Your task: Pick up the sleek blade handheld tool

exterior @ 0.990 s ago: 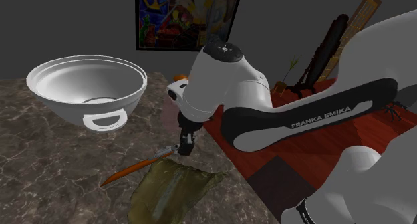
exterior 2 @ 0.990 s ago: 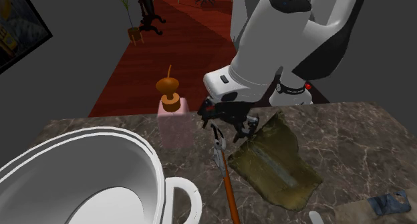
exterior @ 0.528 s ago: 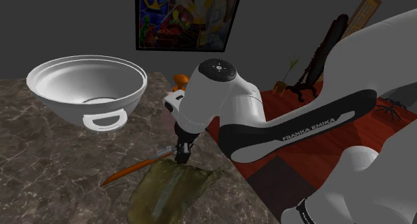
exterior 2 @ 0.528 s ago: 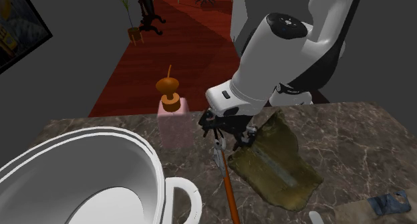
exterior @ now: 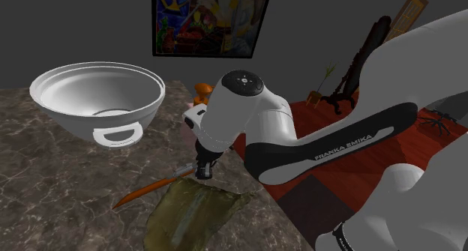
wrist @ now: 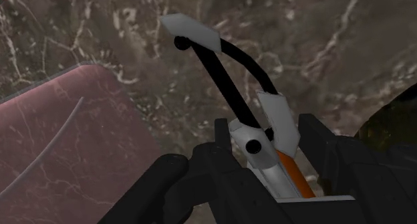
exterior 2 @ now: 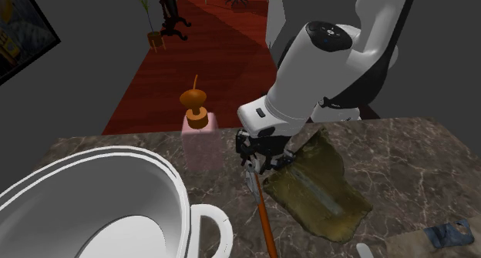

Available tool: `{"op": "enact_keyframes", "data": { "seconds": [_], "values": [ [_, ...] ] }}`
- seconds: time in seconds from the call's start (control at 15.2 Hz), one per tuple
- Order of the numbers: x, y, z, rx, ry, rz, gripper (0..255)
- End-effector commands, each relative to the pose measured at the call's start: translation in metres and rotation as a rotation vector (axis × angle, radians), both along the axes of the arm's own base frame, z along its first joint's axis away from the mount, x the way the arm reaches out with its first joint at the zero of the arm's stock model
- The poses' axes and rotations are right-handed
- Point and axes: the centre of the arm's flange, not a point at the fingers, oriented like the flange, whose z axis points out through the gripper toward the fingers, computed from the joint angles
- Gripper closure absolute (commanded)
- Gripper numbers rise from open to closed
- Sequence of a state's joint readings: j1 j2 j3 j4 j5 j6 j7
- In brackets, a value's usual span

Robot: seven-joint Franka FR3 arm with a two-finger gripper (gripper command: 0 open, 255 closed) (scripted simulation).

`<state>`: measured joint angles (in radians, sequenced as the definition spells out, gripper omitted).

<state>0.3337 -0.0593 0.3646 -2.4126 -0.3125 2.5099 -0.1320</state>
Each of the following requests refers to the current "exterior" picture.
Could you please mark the olive green crumpled bag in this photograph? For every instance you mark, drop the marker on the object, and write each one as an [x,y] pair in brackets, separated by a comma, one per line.
[190,221]

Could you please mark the pink flat thing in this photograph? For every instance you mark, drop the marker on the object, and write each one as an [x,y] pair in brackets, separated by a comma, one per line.
[189,133]

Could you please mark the orange knife with silver end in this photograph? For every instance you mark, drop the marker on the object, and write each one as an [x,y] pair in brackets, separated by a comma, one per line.
[153,186]

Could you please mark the wooden framed panel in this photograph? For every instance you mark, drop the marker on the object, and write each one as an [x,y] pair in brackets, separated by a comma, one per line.
[406,18]

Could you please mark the colourful wall picture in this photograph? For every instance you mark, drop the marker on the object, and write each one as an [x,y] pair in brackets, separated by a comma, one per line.
[204,20]

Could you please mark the orange figure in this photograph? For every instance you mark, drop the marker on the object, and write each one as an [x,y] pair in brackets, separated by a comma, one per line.
[202,90]

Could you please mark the large white bowl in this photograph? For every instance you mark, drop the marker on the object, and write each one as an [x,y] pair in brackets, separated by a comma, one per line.
[76,93]

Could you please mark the black carved chair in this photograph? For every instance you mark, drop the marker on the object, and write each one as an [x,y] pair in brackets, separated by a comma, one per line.
[367,49]

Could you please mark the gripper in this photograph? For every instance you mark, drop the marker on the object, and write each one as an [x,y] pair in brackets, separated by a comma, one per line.
[206,156]

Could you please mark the red rug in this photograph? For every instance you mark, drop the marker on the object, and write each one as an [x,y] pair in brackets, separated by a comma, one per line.
[365,162]

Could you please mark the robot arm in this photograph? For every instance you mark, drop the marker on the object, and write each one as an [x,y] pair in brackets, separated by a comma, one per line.
[395,71]

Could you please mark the potted plant in wooden pot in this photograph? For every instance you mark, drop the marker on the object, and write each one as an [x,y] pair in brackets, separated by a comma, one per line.
[315,96]

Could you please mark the black star-shaped chair base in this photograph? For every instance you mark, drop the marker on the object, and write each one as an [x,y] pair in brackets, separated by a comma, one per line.
[437,120]

